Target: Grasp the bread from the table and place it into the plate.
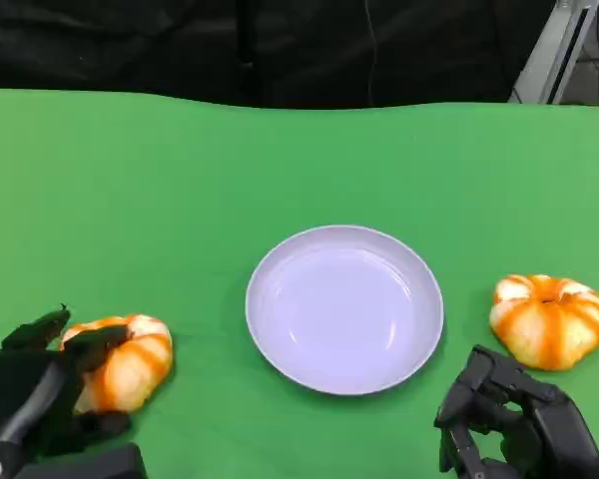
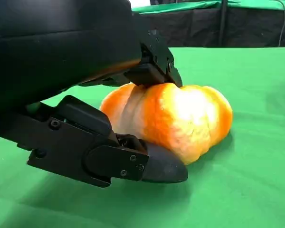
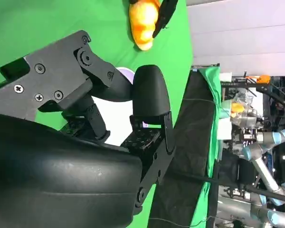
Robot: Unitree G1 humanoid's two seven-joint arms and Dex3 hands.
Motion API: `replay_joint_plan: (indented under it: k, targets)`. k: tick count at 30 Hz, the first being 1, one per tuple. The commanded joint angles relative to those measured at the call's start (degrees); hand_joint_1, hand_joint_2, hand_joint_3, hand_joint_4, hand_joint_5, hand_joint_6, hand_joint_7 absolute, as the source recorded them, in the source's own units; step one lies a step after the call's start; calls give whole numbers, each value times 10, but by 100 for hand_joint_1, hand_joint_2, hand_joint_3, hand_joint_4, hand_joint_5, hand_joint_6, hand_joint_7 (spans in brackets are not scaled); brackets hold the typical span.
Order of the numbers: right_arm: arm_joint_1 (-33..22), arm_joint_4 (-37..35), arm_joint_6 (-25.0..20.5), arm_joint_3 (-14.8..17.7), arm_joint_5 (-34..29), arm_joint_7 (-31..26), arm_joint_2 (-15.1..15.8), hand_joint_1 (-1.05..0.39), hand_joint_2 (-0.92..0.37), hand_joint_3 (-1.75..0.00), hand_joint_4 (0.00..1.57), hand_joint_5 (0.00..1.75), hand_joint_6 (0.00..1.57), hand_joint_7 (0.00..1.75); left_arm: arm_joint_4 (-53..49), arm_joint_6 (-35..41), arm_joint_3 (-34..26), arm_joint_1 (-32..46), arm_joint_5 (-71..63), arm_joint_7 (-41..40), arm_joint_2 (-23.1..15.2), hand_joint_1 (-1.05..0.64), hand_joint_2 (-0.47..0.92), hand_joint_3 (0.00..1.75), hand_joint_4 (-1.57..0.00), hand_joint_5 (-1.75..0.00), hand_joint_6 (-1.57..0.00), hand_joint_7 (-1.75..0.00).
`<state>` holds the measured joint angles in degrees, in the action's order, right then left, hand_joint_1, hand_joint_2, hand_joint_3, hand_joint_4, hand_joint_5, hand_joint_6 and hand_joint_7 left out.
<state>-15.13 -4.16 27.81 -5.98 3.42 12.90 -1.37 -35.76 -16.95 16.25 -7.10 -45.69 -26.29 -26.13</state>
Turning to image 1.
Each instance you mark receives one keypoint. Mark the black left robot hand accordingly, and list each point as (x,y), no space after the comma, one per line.
(25,394)

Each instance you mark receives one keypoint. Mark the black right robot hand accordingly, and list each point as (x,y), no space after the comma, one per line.
(559,439)

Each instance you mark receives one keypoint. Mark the orange and white bread roll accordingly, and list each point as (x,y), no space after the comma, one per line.
(549,324)
(130,369)

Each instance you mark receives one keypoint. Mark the green table cloth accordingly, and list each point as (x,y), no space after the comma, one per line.
(130,209)

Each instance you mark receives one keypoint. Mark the lilac plate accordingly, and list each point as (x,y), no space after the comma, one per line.
(344,309)

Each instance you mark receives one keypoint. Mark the black backdrop curtain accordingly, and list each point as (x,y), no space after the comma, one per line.
(179,45)

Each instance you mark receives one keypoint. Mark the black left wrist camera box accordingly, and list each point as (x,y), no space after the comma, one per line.
(90,464)

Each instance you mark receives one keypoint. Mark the grey metal frame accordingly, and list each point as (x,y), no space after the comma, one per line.
(554,55)

